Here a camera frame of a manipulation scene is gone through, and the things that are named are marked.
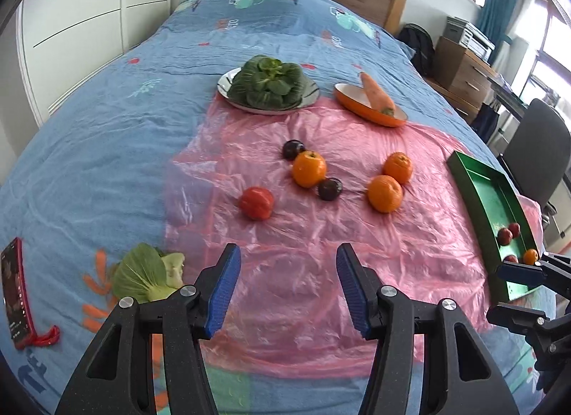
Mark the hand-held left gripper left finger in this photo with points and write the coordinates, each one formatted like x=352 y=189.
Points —
x=223 y=290

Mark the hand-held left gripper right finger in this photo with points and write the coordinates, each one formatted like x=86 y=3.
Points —
x=352 y=290

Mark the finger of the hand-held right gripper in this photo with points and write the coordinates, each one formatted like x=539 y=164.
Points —
x=513 y=313
x=517 y=273

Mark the red apple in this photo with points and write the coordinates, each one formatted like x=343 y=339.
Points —
x=516 y=229
x=504 y=237
x=511 y=259

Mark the orange mandarin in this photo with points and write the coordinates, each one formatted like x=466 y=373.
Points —
x=309 y=169
x=385 y=194
x=530 y=257
x=398 y=168

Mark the green metal tray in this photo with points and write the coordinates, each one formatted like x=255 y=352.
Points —
x=481 y=192

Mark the red tomato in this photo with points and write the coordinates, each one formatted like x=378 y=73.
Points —
x=256 y=203

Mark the dark purple plum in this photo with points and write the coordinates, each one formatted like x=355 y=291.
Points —
x=292 y=149
x=330 y=189

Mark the small bok choy piece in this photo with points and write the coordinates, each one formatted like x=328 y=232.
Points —
x=138 y=274

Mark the pink plastic sheet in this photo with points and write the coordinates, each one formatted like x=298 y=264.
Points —
x=290 y=227

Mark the grey office chair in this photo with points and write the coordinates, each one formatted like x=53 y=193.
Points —
x=535 y=151

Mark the dark bag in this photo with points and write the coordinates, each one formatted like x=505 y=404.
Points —
x=487 y=122

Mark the orange oval dish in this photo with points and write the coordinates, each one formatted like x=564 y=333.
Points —
x=357 y=100

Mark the carrot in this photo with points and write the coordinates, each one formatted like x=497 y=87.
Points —
x=377 y=93

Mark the white patterned plate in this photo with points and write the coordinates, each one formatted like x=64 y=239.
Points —
x=312 y=96

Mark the wooden drawer cabinet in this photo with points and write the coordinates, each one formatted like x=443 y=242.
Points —
x=464 y=75

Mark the red smartphone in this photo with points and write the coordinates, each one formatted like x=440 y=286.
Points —
x=13 y=294

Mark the large green bok choy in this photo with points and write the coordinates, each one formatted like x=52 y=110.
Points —
x=267 y=82

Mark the window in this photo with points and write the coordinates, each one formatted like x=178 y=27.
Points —
x=548 y=40

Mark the grey printer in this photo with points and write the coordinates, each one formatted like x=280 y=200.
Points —
x=468 y=35

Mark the black backpack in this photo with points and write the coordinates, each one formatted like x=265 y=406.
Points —
x=417 y=49

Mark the teal curtain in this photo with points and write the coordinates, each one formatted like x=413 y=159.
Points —
x=495 y=0

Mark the white wardrobe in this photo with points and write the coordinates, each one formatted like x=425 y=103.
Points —
x=89 y=17

